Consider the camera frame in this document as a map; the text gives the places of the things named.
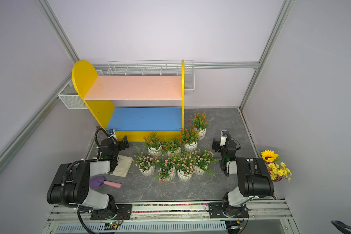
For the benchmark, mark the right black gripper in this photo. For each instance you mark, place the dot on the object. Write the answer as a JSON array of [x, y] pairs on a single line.
[[219, 147]]

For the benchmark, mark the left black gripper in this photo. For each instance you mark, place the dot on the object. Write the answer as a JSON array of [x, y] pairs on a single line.
[[120, 143]]

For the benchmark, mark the pink flower pot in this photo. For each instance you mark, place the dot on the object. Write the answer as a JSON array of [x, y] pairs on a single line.
[[166, 169], [145, 163], [201, 161], [185, 166]]

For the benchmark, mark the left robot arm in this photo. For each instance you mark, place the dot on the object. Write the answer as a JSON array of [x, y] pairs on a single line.
[[75, 184]]

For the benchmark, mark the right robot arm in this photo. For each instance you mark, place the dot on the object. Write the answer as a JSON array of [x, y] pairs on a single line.
[[253, 178]]

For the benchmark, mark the yellow rack with shelves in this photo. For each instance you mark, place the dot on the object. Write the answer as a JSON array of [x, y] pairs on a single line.
[[133, 123]]

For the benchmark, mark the beige gardening glove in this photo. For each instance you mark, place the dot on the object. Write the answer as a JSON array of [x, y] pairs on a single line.
[[124, 164]]

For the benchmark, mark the orange flower pot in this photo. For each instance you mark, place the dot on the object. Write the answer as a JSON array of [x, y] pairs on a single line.
[[199, 124], [189, 139], [153, 144], [172, 146]]

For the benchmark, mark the orange flower pot far right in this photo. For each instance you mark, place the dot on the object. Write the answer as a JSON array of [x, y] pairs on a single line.
[[199, 124]]

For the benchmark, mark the orange flower pot left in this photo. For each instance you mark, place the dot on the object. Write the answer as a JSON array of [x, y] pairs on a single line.
[[153, 144]]

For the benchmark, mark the orange flower pot middle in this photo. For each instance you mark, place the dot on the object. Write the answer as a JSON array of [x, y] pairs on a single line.
[[172, 146]]

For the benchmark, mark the sunflower bouquet in basket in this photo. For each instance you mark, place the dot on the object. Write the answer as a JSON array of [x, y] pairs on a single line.
[[277, 169]]

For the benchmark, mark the white mesh basket left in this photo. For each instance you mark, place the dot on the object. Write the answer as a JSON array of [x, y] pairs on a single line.
[[69, 96]]

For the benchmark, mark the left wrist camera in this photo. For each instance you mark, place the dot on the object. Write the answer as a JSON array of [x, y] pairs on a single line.
[[111, 134]]

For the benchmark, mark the purple trowel pink handle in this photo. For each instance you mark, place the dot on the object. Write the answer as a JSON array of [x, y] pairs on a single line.
[[100, 180]]

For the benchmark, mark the white wire basket rear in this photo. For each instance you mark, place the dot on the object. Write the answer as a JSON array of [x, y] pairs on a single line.
[[155, 68]]

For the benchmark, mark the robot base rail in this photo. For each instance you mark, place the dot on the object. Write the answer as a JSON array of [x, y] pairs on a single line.
[[194, 216]]

